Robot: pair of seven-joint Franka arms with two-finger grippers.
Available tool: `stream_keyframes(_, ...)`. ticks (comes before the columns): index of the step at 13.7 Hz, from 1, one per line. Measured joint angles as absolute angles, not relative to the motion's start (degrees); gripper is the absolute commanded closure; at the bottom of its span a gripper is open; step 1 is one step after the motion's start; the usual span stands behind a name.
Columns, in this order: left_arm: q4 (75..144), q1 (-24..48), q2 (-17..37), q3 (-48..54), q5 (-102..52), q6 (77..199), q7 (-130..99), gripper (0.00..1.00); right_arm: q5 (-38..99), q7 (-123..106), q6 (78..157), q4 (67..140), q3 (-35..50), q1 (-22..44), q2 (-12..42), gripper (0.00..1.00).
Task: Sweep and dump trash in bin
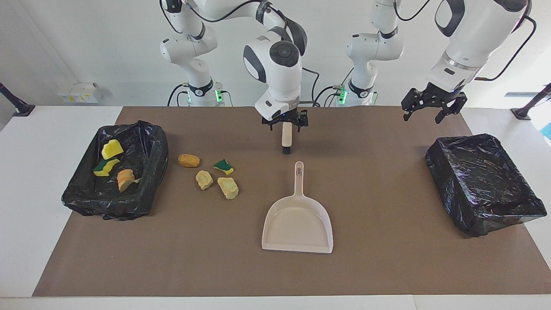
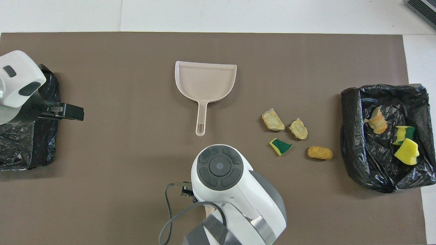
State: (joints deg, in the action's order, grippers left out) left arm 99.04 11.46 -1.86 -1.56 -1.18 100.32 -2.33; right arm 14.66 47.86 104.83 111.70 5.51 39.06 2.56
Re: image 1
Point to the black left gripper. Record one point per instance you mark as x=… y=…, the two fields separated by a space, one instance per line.
x=434 y=98

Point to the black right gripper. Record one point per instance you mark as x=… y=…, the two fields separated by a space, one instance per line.
x=290 y=116

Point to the beige hand brush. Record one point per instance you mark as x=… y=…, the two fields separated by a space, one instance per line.
x=286 y=137

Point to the triangular green yellow sponge piece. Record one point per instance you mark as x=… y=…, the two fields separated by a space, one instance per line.
x=223 y=165

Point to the large yellow bread chunk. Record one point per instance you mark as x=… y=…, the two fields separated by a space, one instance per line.
x=228 y=187

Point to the small yellow bread chunk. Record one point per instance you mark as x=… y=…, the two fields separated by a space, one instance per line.
x=204 y=179

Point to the beige plastic dustpan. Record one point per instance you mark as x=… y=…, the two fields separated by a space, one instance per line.
x=297 y=228

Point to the brown toy potato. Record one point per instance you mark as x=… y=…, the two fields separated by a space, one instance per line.
x=189 y=160

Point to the orange toy croissant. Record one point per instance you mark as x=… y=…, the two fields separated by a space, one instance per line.
x=125 y=178

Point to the plain yellow sponge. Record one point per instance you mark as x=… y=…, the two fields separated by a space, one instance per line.
x=112 y=149

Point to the notched green yellow sponge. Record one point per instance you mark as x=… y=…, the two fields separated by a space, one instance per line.
x=103 y=170

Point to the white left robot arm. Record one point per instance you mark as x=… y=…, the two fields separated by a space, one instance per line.
x=482 y=38

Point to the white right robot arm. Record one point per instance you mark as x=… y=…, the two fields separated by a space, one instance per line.
x=280 y=73

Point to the black bag lined bin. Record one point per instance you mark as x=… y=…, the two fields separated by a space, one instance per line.
x=77 y=193
x=482 y=181

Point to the light blue object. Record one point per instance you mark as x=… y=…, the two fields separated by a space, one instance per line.
x=548 y=131

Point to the brown table mat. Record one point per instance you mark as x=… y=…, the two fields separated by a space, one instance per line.
x=215 y=258

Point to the black camera stand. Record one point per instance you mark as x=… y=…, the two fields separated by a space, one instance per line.
x=17 y=105
x=527 y=110

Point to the white wall socket box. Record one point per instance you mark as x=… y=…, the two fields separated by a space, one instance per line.
x=79 y=92

